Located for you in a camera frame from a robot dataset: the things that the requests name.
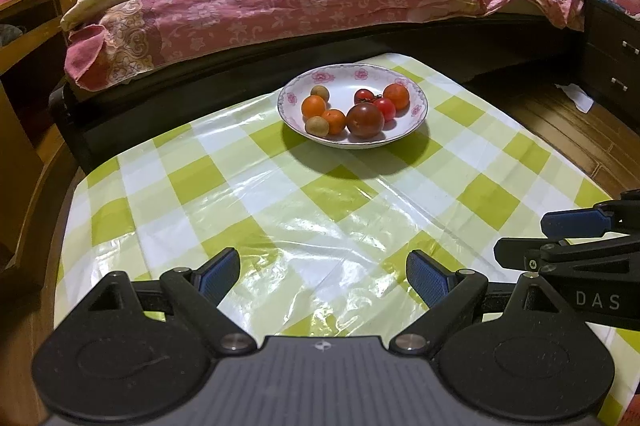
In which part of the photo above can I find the small orange mandarin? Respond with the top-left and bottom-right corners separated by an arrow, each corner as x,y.
301,95 -> 327,119
321,109 -> 347,136

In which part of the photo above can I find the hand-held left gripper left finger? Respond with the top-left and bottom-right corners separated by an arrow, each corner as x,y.
87,247 -> 253,355

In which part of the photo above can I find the white paper scrap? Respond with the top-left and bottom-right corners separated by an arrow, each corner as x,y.
554,82 -> 594,113

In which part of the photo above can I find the grey cloth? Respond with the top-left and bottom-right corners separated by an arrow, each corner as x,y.
0,23 -> 27,50

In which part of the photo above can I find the green checkered tablecloth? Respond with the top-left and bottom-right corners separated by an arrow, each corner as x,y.
55,52 -> 640,426

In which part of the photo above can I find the dark red tomato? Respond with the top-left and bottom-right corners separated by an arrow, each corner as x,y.
346,102 -> 386,138

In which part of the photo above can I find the wooden chair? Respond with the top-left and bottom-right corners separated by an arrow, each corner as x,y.
0,0 -> 83,279

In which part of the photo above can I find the large orange mandarin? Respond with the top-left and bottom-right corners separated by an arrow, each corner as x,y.
383,83 -> 411,111

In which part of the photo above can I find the dark wooden bed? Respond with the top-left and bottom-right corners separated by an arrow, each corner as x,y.
49,0 -> 615,174

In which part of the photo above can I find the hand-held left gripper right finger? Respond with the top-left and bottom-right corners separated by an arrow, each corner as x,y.
389,250 -> 571,356

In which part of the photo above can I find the dark wooden nightstand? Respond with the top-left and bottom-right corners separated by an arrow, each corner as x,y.
581,0 -> 640,133

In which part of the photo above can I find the white floral rimmed plate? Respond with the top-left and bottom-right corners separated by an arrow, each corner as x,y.
277,63 -> 430,150

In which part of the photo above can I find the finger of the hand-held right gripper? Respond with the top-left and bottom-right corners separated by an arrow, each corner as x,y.
494,233 -> 640,278
541,187 -> 640,238

